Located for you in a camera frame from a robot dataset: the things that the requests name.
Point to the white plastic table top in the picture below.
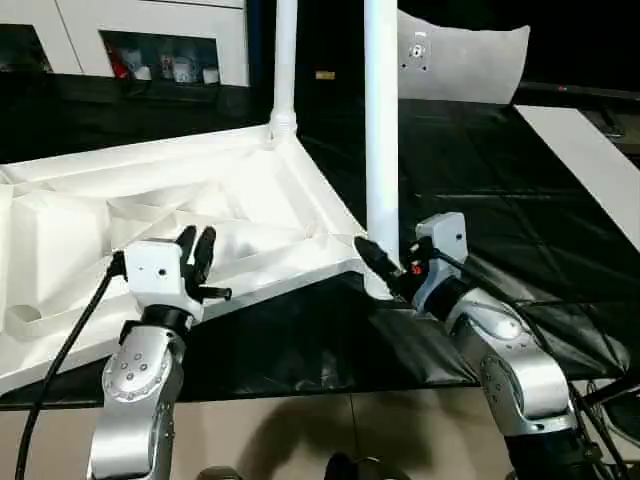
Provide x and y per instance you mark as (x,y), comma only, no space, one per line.
(75,225)

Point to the white plastic table leg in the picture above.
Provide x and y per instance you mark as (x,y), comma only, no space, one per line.
(382,125)
(285,65)

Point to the small white cup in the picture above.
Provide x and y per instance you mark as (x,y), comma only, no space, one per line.
(210,76)
(142,73)

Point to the printed glass jar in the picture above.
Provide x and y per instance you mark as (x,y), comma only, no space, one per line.
(183,70)
(166,67)

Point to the red bottle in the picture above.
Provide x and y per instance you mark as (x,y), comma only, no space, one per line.
(116,62)

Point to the white sideboard with glass doors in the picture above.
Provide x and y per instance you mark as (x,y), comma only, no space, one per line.
(225,40)

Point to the grey cushion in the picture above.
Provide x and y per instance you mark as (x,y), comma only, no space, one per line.
(465,60)

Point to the black cabinet with gold label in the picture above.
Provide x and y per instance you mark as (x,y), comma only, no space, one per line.
(330,45)

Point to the black stand leg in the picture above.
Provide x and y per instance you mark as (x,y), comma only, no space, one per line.
(612,390)

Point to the black bar with red light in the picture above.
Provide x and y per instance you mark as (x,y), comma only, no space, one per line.
(575,90)

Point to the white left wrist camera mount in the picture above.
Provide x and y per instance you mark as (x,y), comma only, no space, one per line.
(155,270)

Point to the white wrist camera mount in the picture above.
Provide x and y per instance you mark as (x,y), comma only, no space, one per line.
(155,270)
(445,230)

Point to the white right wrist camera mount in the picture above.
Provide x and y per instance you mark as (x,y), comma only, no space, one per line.
(445,230)

